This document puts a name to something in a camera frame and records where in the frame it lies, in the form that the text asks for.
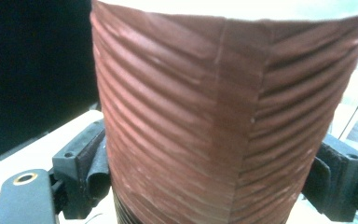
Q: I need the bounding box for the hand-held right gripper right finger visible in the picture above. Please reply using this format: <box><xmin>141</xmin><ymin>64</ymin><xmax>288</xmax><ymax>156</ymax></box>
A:
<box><xmin>301</xmin><ymin>133</ymin><xmax>358</xmax><ymax>223</ymax></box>

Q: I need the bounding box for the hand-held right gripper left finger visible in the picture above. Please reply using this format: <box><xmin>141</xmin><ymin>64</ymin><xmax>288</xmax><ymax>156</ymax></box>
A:
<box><xmin>51</xmin><ymin>119</ymin><xmax>112</xmax><ymax>220</ymax></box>

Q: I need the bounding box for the stack of brown paper cups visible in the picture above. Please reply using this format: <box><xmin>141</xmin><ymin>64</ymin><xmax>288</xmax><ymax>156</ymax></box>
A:
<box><xmin>113</xmin><ymin>186</ymin><xmax>145</xmax><ymax>224</ymax></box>

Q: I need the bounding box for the brown ribbed paper cup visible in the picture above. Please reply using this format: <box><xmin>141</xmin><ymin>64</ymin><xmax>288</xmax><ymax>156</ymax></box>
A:
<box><xmin>89</xmin><ymin>0</ymin><xmax>358</xmax><ymax>224</ymax></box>

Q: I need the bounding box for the black curtain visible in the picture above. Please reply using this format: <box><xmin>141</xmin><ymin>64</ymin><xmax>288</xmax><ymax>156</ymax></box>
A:
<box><xmin>0</xmin><ymin>0</ymin><xmax>100</xmax><ymax>166</ymax></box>

